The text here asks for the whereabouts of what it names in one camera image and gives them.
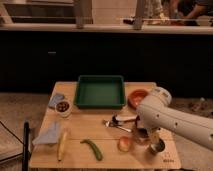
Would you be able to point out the orange bowl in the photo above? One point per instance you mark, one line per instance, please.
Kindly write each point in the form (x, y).
(136, 96)

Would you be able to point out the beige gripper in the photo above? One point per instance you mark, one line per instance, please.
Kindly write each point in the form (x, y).
(153, 136)

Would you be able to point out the white cup with nuts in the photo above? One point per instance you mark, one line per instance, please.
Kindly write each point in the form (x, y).
(63, 108)

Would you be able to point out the green plastic tray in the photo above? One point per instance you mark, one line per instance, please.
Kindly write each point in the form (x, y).
(100, 92)

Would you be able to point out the white handled spoon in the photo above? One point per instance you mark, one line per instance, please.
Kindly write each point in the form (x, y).
(119, 118)

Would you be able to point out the grey blue cloth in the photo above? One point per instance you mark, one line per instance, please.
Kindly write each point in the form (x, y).
(49, 136)

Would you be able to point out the metal fork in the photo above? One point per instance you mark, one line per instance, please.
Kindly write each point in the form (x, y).
(111, 124)

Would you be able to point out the person in background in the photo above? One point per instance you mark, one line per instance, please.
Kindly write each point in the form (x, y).
(189, 11)

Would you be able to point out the blue sponge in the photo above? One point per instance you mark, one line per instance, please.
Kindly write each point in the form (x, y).
(57, 97)

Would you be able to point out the dark metal cup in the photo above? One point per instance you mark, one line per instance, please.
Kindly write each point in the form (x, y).
(156, 148)

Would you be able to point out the black pole stand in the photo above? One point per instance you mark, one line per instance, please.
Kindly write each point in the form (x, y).
(26, 153)

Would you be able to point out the black bowl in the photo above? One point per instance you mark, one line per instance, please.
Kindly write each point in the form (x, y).
(140, 130)

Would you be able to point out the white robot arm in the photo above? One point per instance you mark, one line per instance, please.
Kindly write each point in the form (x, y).
(154, 112)

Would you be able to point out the orange peach fruit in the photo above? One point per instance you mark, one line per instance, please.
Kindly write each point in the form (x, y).
(124, 144)

